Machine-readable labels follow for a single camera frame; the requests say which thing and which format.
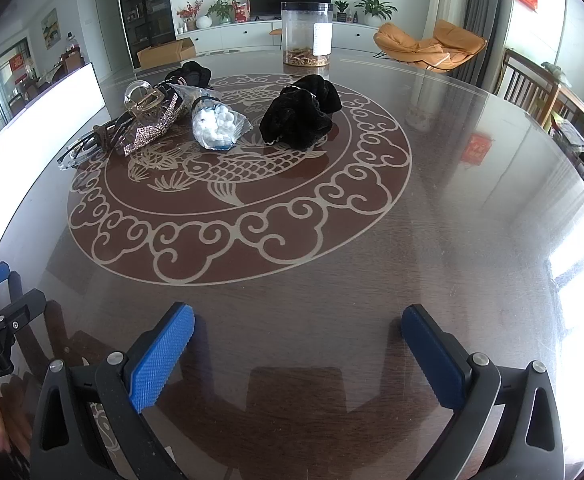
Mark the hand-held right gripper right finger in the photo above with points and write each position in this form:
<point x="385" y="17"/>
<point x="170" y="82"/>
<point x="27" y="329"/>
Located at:
<point x="434" y="360"/>

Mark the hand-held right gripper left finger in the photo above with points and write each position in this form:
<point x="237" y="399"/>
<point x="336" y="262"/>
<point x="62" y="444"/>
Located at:
<point x="164" y="355"/>

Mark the rhinestone hair clip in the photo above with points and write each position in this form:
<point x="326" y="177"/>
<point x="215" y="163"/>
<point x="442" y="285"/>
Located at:
<point x="149" y="132"/>

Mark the red door decoration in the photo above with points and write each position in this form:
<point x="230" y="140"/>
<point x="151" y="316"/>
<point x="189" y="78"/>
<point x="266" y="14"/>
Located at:
<point x="17" y="62"/>

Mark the clear gold claw hair clip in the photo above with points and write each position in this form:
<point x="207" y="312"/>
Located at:
<point x="144" y="99"/>

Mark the bag of white cotton balls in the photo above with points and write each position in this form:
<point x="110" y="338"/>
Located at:
<point x="211" y="125"/>

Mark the black scrunchie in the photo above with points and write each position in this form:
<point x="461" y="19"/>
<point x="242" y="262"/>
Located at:
<point x="189" y="74"/>

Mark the brown cardboard box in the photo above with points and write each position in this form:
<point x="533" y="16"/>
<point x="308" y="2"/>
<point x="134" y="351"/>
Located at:
<point x="164" y="52"/>

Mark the wooden chair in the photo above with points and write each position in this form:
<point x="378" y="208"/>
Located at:
<point x="522" y="85"/>

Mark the dark display cabinet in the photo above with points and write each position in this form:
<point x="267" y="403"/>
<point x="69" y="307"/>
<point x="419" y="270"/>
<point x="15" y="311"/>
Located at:
<point x="144" y="10"/>

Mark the orange lounge chair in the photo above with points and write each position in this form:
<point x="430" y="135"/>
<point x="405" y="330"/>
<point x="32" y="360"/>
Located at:
<point x="422" y="47"/>

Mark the white television cabinet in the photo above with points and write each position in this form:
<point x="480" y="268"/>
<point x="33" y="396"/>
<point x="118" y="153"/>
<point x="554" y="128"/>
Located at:
<point x="242" y="37"/>

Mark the red flower arrangement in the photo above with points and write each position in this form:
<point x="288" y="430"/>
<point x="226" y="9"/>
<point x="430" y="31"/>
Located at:
<point x="190" y="12"/>

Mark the white round vase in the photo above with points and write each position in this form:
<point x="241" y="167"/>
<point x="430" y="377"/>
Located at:
<point x="203" y="21"/>

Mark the wooden stool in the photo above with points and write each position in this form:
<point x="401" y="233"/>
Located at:
<point x="275" y="32"/>

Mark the grey curtain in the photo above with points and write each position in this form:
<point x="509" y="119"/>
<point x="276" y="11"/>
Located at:
<point x="484" y="15"/>

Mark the clear plastic snack jar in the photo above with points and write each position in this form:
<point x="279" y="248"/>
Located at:
<point x="304" y="35"/>

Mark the red gift bag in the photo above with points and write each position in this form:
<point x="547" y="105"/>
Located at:
<point x="242" y="11"/>

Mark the large green potted plant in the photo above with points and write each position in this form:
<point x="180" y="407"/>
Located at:
<point x="374" y="7"/>

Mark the small green potted plant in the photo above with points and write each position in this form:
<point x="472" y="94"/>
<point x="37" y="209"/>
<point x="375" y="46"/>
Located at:
<point x="341" y="10"/>

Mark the framed wall painting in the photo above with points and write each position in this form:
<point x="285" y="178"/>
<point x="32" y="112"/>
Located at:
<point x="48" y="29"/>

